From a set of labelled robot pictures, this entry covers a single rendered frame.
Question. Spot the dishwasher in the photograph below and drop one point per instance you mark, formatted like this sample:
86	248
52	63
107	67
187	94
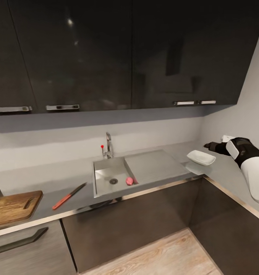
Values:
43	249

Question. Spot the cutting board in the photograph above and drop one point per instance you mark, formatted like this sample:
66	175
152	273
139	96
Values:
13	207

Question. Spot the cabinet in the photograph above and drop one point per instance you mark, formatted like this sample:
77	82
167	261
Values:
64	56
189	53

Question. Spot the vidalia onion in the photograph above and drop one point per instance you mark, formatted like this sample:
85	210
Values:
129	181

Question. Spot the parer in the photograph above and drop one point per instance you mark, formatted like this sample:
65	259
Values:
67	197

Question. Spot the drop in sink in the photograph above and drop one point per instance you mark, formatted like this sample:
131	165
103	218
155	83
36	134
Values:
144	168

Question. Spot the bowl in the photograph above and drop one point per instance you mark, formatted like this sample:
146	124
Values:
201	158

